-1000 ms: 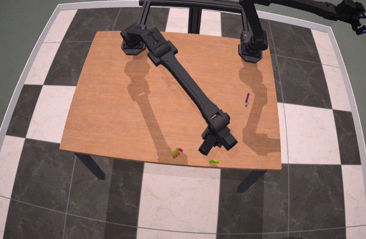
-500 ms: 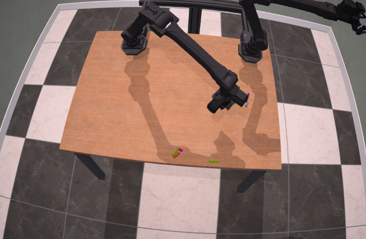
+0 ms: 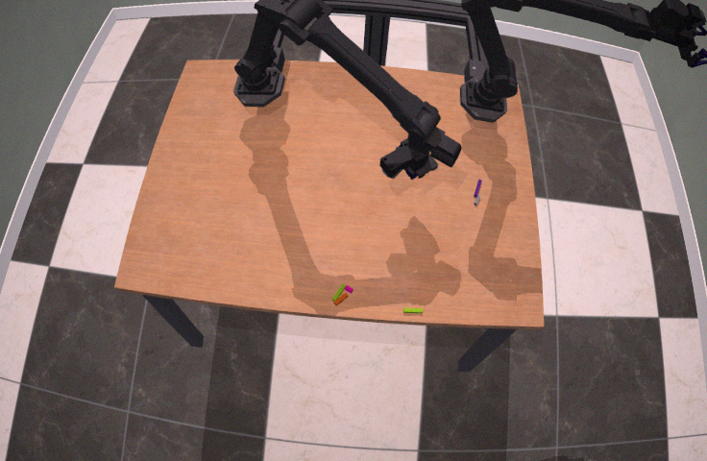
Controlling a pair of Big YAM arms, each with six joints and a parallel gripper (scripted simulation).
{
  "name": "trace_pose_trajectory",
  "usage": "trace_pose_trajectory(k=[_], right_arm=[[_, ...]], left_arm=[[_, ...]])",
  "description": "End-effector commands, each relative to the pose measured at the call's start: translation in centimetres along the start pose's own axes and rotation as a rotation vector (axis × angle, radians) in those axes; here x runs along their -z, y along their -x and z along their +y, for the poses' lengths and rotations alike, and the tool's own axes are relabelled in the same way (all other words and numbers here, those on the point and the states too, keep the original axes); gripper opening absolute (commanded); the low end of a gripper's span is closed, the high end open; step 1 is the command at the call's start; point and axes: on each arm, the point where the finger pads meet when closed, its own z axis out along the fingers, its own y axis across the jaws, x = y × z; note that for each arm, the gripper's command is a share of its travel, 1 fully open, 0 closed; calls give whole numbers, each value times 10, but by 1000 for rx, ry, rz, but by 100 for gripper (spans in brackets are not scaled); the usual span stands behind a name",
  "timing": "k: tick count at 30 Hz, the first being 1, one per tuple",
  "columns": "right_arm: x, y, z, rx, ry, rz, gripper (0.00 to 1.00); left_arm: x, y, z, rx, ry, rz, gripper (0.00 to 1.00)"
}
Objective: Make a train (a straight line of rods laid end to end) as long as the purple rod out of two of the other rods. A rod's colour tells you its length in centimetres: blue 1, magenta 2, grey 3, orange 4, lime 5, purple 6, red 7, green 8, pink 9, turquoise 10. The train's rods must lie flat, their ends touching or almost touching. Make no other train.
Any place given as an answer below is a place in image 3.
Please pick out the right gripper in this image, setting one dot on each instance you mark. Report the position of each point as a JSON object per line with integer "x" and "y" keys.
{"x": 431, "y": 165}

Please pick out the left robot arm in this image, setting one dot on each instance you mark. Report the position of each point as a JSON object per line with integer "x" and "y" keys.
{"x": 630, "y": 19}

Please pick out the orange rod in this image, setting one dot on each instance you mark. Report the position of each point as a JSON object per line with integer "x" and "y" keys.
{"x": 341, "y": 299}

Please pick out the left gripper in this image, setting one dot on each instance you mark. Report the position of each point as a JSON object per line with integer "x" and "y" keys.
{"x": 685, "y": 52}

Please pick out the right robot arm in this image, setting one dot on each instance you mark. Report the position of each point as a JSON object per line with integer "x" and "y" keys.
{"x": 293, "y": 16}

